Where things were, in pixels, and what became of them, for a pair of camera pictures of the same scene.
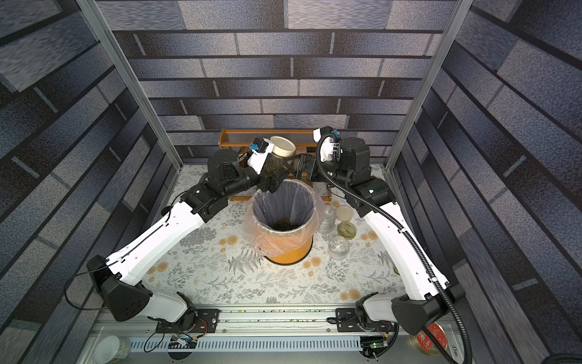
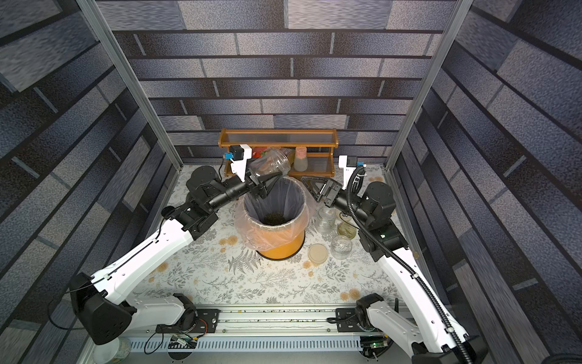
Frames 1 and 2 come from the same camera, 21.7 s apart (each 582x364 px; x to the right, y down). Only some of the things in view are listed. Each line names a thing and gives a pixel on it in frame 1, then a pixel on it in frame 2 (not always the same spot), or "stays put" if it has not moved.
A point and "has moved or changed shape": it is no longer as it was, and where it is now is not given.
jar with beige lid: x=327 y=224 stays put
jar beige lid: x=283 y=146 has moved or changed shape
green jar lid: x=346 y=230 stays put
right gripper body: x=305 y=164 to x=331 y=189
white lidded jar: x=111 y=349 stays put
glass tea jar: x=338 y=248 stays put
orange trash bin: x=284 y=220 has moved or changed shape
